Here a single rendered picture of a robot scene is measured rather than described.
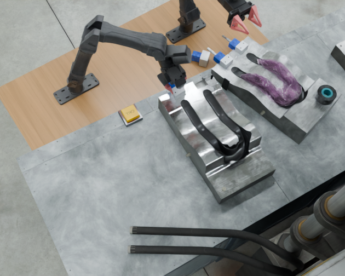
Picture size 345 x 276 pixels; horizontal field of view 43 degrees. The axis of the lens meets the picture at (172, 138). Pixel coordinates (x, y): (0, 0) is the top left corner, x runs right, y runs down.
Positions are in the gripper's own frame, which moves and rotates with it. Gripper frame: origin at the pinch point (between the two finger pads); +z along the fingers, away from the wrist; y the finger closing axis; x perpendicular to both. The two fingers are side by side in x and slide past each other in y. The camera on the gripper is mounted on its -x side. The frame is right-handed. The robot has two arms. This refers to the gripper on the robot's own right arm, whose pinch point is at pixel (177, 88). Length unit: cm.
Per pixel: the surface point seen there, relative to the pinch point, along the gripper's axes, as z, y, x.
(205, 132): 11.3, 0.2, -18.5
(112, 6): 50, 11, 157
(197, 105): 8.5, 4.1, -6.4
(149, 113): 9.9, -14.3, 5.9
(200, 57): 7.6, 19.1, 17.5
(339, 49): 25, 76, -6
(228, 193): 21.3, -5.5, -41.7
